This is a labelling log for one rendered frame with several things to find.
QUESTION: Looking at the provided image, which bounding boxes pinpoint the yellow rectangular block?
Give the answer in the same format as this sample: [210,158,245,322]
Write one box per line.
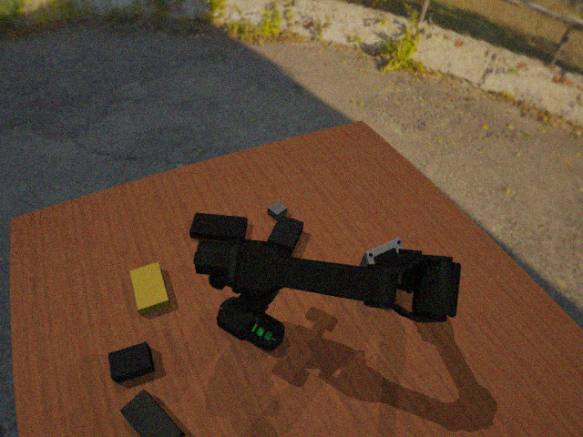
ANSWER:
[130,262,171,316]

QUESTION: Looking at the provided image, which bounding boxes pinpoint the dark grey switch panel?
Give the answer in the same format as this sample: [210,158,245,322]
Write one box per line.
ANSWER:
[219,297,284,351]

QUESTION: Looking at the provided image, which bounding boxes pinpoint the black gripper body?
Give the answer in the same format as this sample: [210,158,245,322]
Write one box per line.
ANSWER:
[216,290,274,340]

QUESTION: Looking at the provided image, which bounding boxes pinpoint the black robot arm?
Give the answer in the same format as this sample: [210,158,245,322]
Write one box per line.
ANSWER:
[193,238,461,323]

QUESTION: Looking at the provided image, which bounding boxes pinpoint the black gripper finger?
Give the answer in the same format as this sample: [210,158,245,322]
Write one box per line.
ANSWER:
[265,290,280,306]
[236,294,268,318]

